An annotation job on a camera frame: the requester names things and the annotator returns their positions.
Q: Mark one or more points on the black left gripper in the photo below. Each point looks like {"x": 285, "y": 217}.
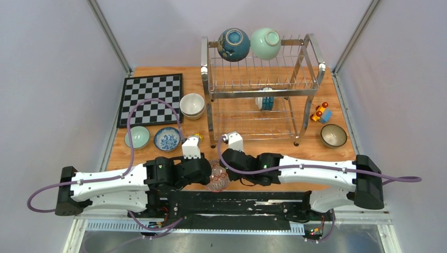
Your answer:
{"x": 185, "y": 161}

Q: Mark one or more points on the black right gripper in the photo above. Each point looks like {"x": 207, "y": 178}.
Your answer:
{"x": 233, "y": 176}

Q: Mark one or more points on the white blue floral bowl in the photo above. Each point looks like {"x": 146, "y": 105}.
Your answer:
{"x": 167, "y": 139}

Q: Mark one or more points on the pale green striped bowl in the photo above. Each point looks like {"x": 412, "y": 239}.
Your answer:
{"x": 140, "y": 137}

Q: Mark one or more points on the cream bowl green leaf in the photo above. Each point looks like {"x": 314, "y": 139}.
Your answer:
{"x": 193, "y": 116}

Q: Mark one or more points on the plain cream bowl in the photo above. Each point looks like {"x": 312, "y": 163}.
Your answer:
{"x": 192, "y": 104}

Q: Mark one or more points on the dark patterned rim bowl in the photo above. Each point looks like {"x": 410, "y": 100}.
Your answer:
{"x": 333, "y": 136}

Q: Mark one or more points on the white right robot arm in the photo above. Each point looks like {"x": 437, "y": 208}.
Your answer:
{"x": 356, "y": 183}

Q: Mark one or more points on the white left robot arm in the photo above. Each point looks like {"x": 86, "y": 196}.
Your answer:
{"x": 82, "y": 191}

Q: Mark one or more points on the steel two-tier dish rack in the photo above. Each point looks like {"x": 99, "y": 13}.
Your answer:
{"x": 293, "y": 78}

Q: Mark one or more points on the yellow green toy block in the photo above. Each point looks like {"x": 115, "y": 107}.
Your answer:
{"x": 199, "y": 136}

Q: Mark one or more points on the teal white striped bowl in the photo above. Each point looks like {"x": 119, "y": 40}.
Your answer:
{"x": 264, "y": 103}

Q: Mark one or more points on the orange blue toy car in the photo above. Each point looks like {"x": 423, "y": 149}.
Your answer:
{"x": 322, "y": 113}

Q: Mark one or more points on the dark blue glazed bowl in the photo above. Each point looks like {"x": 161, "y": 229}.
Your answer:
{"x": 233, "y": 45}

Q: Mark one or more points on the mint green glazed bowl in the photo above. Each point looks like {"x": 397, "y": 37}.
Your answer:
{"x": 265, "y": 43}

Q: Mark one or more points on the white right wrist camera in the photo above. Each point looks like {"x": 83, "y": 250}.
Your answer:
{"x": 234, "y": 141}

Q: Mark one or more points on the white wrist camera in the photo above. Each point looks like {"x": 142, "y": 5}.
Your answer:
{"x": 190, "y": 147}
{"x": 234, "y": 141}

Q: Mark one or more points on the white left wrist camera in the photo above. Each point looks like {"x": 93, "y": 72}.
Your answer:
{"x": 190, "y": 147}

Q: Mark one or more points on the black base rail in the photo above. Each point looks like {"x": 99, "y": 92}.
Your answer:
{"x": 252, "y": 210}

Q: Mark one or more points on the aluminium left frame post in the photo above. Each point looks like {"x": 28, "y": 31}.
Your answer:
{"x": 101, "y": 19}

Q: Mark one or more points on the aluminium frame post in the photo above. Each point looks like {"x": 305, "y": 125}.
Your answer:
{"x": 361, "y": 26}
{"x": 101, "y": 19}

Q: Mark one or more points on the aluminium right frame post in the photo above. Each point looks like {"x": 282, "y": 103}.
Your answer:
{"x": 361, "y": 26}

